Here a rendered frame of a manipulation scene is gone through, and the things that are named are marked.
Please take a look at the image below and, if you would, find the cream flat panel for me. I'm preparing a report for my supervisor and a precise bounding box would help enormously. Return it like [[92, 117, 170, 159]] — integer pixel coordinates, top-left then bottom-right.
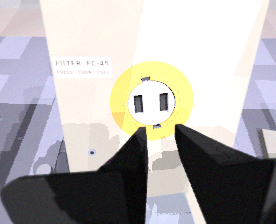
[[40, 0, 270, 224]]

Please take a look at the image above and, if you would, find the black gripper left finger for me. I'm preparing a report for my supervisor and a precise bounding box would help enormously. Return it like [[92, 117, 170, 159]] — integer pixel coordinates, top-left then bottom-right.
[[0, 126, 148, 224]]

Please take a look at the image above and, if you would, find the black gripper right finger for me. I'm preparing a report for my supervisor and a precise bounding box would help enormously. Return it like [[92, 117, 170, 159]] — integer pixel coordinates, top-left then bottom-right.
[[175, 124, 276, 224]]

